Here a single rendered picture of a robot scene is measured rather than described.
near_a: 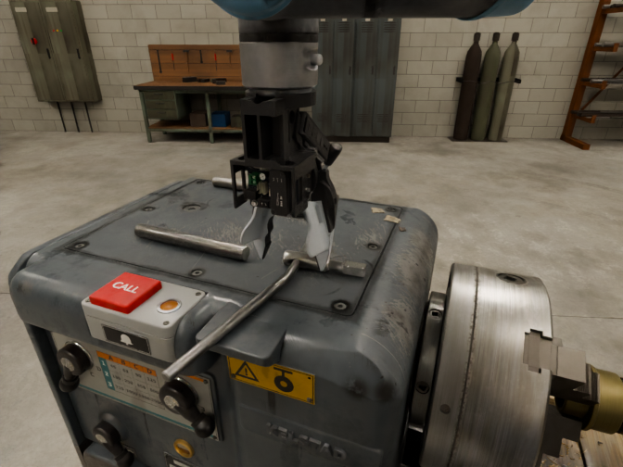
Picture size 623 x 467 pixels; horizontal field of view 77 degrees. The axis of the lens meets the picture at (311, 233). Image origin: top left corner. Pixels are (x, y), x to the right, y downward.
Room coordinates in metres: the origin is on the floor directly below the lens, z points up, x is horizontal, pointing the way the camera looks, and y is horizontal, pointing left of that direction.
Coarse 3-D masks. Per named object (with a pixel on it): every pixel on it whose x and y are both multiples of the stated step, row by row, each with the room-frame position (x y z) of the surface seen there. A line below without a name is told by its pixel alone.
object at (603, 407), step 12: (600, 372) 0.41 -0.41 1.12; (612, 372) 0.41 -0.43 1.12; (600, 384) 0.39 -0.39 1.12; (612, 384) 0.39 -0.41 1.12; (600, 396) 0.38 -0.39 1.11; (612, 396) 0.37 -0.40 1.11; (564, 408) 0.39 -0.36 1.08; (576, 408) 0.38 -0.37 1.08; (588, 408) 0.38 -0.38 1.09; (600, 408) 0.37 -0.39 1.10; (612, 408) 0.36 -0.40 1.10; (588, 420) 0.37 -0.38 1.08; (600, 420) 0.36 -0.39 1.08; (612, 420) 0.36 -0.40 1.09; (612, 432) 0.36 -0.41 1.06
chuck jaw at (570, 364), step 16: (528, 336) 0.38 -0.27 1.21; (528, 352) 0.36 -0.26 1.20; (544, 352) 0.36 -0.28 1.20; (560, 352) 0.37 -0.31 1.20; (576, 352) 0.36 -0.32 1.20; (528, 368) 0.35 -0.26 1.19; (544, 368) 0.34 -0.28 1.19; (560, 368) 0.35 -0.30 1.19; (576, 368) 0.35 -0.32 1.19; (560, 384) 0.36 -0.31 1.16; (576, 384) 0.34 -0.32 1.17; (592, 384) 0.38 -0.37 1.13; (576, 400) 0.38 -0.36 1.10; (592, 400) 0.36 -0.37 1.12
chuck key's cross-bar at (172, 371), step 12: (288, 276) 0.43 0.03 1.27; (276, 288) 0.40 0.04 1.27; (252, 300) 0.38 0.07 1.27; (264, 300) 0.38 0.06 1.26; (240, 312) 0.35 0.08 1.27; (228, 324) 0.34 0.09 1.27; (216, 336) 0.32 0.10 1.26; (192, 348) 0.30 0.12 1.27; (204, 348) 0.30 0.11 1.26; (180, 360) 0.28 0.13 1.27; (192, 360) 0.29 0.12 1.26; (168, 372) 0.27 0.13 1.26; (180, 372) 0.28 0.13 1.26
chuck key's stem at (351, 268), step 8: (288, 256) 0.47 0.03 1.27; (296, 256) 0.47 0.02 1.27; (304, 256) 0.47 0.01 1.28; (288, 264) 0.47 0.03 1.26; (304, 264) 0.46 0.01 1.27; (312, 264) 0.46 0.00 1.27; (328, 264) 0.46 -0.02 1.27; (336, 264) 0.45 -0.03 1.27; (344, 264) 0.45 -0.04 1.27; (352, 264) 0.45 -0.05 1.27; (360, 264) 0.45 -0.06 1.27; (344, 272) 0.45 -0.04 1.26; (352, 272) 0.45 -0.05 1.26; (360, 272) 0.44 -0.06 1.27
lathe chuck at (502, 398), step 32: (480, 288) 0.45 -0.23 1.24; (512, 288) 0.45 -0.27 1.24; (544, 288) 0.45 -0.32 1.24; (480, 320) 0.40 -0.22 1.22; (512, 320) 0.39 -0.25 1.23; (544, 320) 0.39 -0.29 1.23; (480, 352) 0.37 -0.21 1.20; (512, 352) 0.36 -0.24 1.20; (480, 384) 0.34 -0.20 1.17; (512, 384) 0.33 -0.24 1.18; (544, 384) 0.33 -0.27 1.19; (480, 416) 0.32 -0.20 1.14; (512, 416) 0.31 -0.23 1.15; (544, 416) 0.31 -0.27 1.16; (480, 448) 0.31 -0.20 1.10; (512, 448) 0.30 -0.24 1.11
